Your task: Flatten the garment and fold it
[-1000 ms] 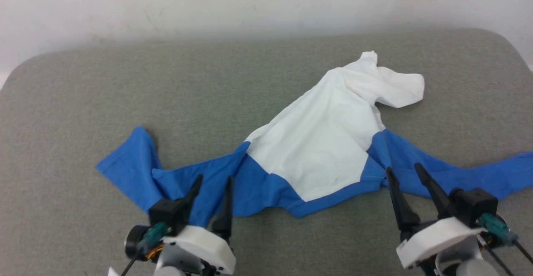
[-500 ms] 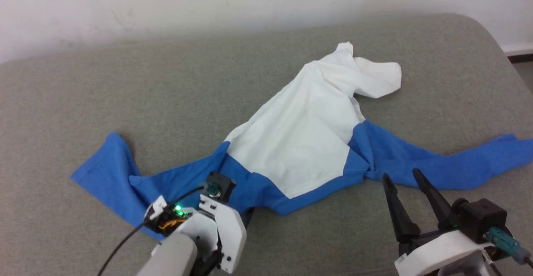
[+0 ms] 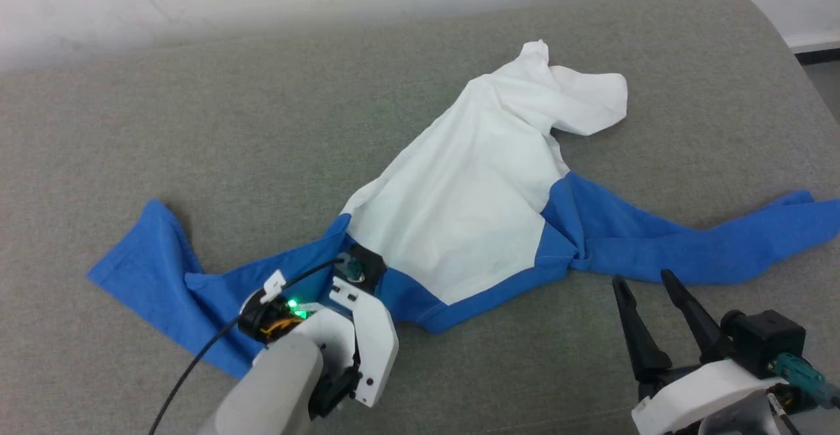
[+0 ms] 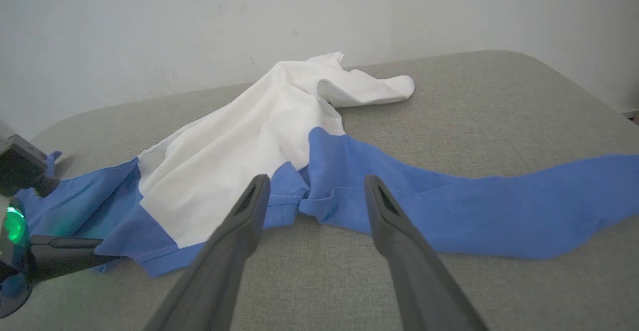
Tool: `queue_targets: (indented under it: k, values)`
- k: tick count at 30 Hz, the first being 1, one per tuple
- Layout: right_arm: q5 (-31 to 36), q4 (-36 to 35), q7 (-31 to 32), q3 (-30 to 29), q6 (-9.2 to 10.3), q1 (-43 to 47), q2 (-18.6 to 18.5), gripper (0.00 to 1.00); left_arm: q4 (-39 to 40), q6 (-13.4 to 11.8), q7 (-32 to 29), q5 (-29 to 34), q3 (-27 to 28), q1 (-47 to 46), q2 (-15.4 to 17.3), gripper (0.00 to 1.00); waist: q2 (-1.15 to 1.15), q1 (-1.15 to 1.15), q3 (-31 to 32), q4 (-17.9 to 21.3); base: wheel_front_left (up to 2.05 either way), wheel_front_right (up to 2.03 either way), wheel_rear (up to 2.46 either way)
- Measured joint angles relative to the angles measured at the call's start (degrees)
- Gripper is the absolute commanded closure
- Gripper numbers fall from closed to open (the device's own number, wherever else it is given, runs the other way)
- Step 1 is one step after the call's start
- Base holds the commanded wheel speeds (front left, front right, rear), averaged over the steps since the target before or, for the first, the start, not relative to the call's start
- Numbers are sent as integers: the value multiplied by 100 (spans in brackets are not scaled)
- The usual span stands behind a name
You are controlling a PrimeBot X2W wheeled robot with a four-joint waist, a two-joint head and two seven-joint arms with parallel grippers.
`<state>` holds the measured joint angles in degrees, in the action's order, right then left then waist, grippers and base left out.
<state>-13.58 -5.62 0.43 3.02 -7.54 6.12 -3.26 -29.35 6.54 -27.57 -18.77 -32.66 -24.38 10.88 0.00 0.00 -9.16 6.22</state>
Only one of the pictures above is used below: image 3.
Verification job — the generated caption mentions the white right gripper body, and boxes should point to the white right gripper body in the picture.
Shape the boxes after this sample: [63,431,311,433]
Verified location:
[630,358,789,435]

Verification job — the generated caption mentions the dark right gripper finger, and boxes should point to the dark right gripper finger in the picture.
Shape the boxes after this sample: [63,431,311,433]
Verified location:
[660,269,733,365]
[612,276,674,384]

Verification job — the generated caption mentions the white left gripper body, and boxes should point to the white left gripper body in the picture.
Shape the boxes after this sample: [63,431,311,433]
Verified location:
[238,276,400,417]

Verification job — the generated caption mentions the blue and white long-sleeve shirt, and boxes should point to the blue and white long-sleeve shirt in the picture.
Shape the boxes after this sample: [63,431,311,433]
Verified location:
[87,39,840,380]

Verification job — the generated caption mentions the grey fabric sofa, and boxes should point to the grey fabric sofa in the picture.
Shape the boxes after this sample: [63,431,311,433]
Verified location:
[0,0,840,435]

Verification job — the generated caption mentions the white wall baseboard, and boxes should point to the white wall baseboard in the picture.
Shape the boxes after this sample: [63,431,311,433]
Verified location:
[786,30,840,66]

